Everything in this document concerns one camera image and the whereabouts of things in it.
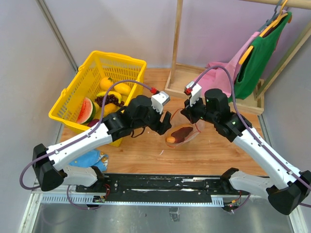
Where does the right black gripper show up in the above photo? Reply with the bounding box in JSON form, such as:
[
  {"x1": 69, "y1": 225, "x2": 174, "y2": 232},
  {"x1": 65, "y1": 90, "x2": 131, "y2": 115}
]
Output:
[{"x1": 180, "y1": 94, "x2": 218, "y2": 124}]

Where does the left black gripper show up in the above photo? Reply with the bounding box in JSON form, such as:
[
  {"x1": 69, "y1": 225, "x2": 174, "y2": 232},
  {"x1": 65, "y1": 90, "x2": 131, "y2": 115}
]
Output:
[{"x1": 133, "y1": 102, "x2": 172, "y2": 135}]

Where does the clear zip top bag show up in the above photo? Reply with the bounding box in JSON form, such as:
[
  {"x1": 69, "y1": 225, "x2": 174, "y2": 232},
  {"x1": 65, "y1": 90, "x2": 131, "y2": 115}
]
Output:
[{"x1": 165, "y1": 108, "x2": 205, "y2": 148}]

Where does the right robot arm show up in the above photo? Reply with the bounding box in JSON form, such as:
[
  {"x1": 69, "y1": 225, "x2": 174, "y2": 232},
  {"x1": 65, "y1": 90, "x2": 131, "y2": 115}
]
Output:
[{"x1": 181, "y1": 87, "x2": 311, "y2": 215}]

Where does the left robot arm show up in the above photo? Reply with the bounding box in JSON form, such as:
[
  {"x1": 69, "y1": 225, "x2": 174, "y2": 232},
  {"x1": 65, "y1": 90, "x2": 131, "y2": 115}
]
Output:
[{"x1": 33, "y1": 92, "x2": 171, "y2": 192}]

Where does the wooden clothes rack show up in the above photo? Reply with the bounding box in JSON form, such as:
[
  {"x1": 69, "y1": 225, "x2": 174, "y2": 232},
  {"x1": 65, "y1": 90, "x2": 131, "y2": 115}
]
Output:
[{"x1": 165, "y1": 0, "x2": 311, "y2": 116}]

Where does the pink shirt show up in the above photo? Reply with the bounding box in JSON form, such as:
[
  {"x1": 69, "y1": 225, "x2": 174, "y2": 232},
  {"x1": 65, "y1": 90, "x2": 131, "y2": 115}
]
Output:
[{"x1": 198, "y1": 32, "x2": 259, "y2": 98}]

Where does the yellow mango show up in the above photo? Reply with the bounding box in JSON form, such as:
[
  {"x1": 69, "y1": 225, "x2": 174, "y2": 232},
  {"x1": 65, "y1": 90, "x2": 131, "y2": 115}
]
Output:
[{"x1": 114, "y1": 83, "x2": 132, "y2": 96}]

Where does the yellow pear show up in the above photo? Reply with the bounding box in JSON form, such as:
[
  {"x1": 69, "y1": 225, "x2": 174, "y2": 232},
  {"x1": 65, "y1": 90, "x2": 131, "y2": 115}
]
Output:
[{"x1": 104, "y1": 103, "x2": 118, "y2": 117}]

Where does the dark red grape bunch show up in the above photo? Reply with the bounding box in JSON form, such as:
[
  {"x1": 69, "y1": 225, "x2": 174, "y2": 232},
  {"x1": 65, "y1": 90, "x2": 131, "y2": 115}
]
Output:
[{"x1": 95, "y1": 95, "x2": 124, "y2": 107}]

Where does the yellow banana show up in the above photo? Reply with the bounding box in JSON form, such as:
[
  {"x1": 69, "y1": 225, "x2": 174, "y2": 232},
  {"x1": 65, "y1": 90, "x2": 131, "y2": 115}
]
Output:
[{"x1": 96, "y1": 91, "x2": 122, "y2": 103}]

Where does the orange fruit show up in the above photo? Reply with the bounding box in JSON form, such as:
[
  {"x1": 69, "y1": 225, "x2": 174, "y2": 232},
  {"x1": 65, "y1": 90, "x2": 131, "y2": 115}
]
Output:
[{"x1": 100, "y1": 77, "x2": 114, "y2": 91}]

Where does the blue patterned cloth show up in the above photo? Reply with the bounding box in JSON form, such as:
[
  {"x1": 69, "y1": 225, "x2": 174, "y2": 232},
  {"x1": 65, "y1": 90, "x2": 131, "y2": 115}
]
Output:
[{"x1": 69, "y1": 149, "x2": 109, "y2": 172}]

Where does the watermelon slice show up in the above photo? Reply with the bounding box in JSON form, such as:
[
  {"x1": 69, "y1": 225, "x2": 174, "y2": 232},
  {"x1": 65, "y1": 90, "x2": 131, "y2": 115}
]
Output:
[{"x1": 76, "y1": 97, "x2": 96, "y2": 124}]

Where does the green shirt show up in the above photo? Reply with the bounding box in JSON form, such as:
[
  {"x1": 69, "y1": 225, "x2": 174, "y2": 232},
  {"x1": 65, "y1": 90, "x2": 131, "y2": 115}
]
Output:
[{"x1": 234, "y1": 12, "x2": 292, "y2": 100}]

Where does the yellow plastic basket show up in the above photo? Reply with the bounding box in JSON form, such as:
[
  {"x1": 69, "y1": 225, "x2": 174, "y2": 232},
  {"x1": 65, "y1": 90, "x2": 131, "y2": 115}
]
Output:
[{"x1": 49, "y1": 50, "x2": 147, "y2": 133}]

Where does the grey hanger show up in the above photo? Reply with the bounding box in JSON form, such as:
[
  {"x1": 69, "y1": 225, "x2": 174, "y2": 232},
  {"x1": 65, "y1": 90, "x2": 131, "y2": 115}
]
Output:
[{"x1": 257, "y1": 0, "x2": 287, "y2": 32}]

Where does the yellow hanger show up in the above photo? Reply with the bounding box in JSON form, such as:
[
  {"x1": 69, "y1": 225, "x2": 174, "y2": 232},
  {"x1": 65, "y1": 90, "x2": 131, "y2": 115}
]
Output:
[{"x1": 239, "y1": 10, "x2": 289, "y2": 65}]

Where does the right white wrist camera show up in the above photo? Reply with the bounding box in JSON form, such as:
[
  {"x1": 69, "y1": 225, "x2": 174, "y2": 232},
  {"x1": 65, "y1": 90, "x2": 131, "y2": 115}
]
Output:
[{"x1": 184, "y1": 81, "x2": 202, "y2": 107}]

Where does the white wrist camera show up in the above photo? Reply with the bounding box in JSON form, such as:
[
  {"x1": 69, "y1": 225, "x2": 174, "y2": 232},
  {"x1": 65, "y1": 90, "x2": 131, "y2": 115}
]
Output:
[
  {"x1": 184, "y1": 81, "x2": 202, "y2": 107},
  {"x1": 151, "y1": 91, "x2": 170, "y2": 114}
]

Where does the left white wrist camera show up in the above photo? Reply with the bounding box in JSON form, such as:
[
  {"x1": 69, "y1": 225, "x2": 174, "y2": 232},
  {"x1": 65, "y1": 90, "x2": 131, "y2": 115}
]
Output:
[{"x1": 151, "y1": 91, "x2": 170, "y2": 114}]

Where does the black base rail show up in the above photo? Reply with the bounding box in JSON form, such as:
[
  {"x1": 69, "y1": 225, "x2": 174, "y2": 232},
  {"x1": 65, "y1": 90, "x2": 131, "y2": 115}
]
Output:
[{"x1": 68, "y1": 172, "x2": 249, "y2": 209}]

